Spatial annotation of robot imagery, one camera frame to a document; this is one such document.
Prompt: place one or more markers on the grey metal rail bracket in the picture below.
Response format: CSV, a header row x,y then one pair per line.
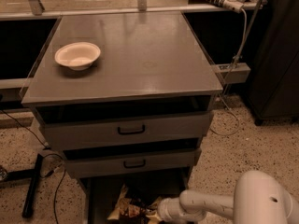
x,y
231,75

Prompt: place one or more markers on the black drawer handle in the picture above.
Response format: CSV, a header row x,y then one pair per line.
x,y
134,164
131,130

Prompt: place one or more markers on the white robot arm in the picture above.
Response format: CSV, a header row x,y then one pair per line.
x,y
258,199

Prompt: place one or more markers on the black middle drawer handle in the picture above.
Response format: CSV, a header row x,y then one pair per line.
x,y
134,164

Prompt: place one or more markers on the middle grey drawer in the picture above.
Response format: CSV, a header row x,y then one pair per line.
x,y
113,165

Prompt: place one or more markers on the brown chip bag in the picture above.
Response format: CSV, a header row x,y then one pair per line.
x,y
131,208

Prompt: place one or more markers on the grey drawer cabinet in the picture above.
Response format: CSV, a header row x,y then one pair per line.
x,y
150,65

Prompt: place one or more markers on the top grey drawer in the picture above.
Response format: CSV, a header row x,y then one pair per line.
x,y
103,133

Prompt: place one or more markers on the bottom grey drawer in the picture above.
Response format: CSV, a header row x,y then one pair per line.
x,y
143,189

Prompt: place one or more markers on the black top drawer handle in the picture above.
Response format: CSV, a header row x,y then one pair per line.
x,y
131,130

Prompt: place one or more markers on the black metal floor stand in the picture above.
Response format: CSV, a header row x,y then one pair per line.
x,y
31,174

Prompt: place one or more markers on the dark cabinet at right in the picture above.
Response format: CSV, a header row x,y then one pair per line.
x,y
272,90

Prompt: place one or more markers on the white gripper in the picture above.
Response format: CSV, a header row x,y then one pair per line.
x,y
167,209

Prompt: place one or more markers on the grey drawer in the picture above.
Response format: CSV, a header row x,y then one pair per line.
x,y
143,189
113,165
103,133

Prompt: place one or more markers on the white paper bowl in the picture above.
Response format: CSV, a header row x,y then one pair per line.
x,y
77,56

